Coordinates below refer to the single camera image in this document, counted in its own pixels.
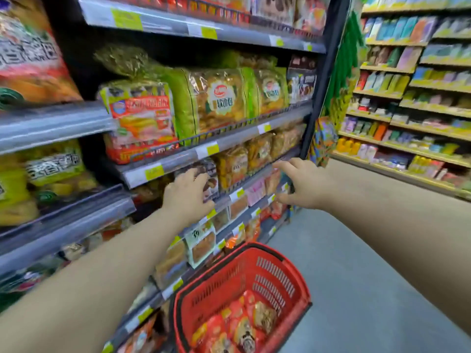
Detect assorted colourful background goods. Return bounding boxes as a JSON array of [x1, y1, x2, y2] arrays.
[[337, 0, 471, 192]]

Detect person's right forearm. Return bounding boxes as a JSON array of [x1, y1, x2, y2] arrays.
[[320, 159, 471, 339]]

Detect red plastic shopping basket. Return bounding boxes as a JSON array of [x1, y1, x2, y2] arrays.
[[171, 242, 313, 353]]

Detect orange white bag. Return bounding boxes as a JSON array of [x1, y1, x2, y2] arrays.
[[117, 316, 166, 353]]

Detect person's left hand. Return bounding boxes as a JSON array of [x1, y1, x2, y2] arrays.
[[161, 168, 216, 227]]

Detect orange bread pack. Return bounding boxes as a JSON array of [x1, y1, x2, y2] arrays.
[[264, 171, 282, 195]]

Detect row of yellow snack packets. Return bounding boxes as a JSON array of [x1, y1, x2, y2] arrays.
[[0, 139, 98, 227]]

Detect grey store shelving unit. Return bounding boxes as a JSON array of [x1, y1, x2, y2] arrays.
[[0, 0, 354, 353]]

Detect green yellow bag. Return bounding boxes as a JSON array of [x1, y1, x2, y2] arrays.
[[241, 68, 289, 114], [161, 68, 255, 144]]

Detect white green pastry pack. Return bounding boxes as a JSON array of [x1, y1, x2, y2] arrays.
[[185, 220, 217, 269]]

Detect green blue bag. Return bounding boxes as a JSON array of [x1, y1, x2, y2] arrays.
[[0, 260, 56, 295]]

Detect red yellow multipack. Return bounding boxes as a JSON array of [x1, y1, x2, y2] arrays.
[[94, 44, 180, 164]]

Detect yellow brown bread bag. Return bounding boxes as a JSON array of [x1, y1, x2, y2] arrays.
[[270, 123, 306, 160], [215, 146, 249, 190], [245, 134, 273, 173]]

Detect white cookie box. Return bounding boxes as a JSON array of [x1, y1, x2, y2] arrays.
[[287, 56, 317, 103]]

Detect white brown box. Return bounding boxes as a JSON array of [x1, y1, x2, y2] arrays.
[[252, 0, 297, 26]]

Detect person's right hand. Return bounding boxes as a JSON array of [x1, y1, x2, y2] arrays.
[[273, 157, 334, 211]]

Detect pale prawn cracker bag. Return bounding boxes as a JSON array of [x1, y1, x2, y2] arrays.
[[60, 216, 133, 261]]

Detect row of red orange bags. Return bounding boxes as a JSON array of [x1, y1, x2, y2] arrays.
[[224, 200, 291, 251]]

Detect clear window pastry pack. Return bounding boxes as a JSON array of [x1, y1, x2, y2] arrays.
[[211, 208, 231, 232], [230, 194, 249, 219]]

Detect pink red pack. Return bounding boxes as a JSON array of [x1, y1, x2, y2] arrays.
[[294, 0, 330, 35]]

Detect chocolate pie pack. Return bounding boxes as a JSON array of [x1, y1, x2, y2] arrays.
[[175, 159, 220, 201]]

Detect pink wafer pack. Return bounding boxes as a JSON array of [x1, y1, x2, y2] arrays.
[[244, 178, 266, 206]]

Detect tan pastry pack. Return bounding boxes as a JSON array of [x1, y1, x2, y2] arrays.
[[154, 240, 188, 287]]

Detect person's left forearm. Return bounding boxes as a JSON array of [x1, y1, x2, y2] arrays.
[[0, 209, 184, 353]]

